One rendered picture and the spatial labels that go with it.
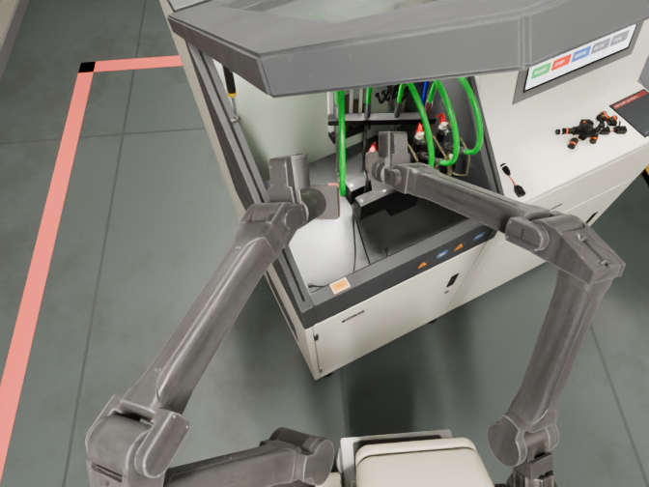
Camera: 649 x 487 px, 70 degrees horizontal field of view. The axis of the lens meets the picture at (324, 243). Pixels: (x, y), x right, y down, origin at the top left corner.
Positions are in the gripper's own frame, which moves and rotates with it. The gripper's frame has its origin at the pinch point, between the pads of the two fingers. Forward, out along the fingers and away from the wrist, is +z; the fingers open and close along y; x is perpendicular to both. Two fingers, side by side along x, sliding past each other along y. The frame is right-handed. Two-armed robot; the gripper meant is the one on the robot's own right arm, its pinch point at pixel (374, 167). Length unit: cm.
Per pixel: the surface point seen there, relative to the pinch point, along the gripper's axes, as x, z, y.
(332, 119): 6.7, 17.8, 14.4
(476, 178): -32.9, 10.0, -10.6
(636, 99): -97, 24, 2
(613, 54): -84, 17, 18
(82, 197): 137, 149, -4
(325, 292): 19.8, -4.5, -31.1
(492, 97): -38.8, 7.8, 12.3
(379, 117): -7.0, 16.2, 12.4
